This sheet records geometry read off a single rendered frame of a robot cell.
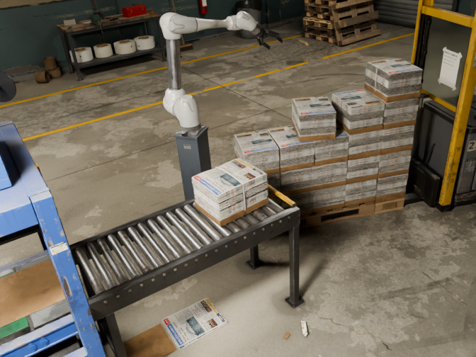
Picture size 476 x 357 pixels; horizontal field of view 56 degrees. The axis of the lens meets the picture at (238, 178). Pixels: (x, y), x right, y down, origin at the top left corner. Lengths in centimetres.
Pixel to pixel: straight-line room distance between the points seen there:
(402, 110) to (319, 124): 70
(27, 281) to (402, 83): 291
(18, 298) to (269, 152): 199
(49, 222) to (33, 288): 82
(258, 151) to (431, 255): 158
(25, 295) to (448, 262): 294
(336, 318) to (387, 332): 33
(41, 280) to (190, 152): 146
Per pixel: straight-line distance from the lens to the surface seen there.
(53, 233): 188
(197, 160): 346
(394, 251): 383
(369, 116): 369
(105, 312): 247
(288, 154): 354
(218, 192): 259
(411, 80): 377
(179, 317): 329
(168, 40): 342
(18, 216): 182
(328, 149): 366
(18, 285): 268
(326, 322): 321
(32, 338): 237
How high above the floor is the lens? 240
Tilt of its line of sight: 30 degrees down
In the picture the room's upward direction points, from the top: 5 degrees counter-clockwise
